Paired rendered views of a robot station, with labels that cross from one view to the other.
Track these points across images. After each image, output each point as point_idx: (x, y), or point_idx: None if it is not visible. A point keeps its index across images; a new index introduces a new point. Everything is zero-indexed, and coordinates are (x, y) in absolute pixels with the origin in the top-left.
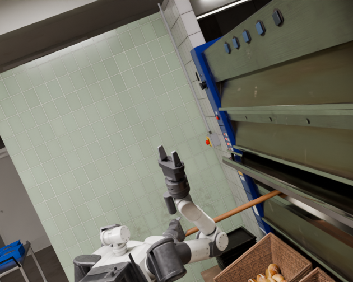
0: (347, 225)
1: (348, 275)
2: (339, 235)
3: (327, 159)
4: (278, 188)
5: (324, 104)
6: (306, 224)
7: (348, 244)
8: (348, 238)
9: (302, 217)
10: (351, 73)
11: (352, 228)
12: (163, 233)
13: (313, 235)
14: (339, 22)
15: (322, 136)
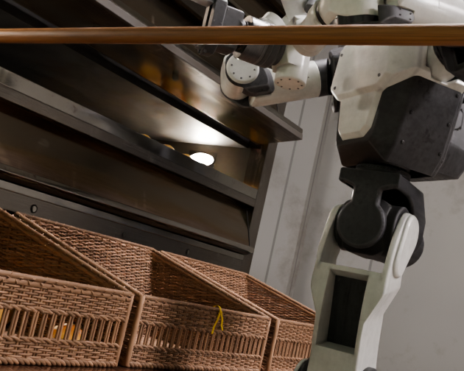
0: (255, 108)
1: (113, 199)
2: (124, 140)
3: (185, 45)
4: (169, 46)
5: (238, 5)
6: (14, 125)
7: (134, 151)
8: (141, 142)
9: (37, 107)
10: (247, 1)
11: (259, 110)
12: (263, 20)
13: (36, 146)
14: None
15: (177, 18)
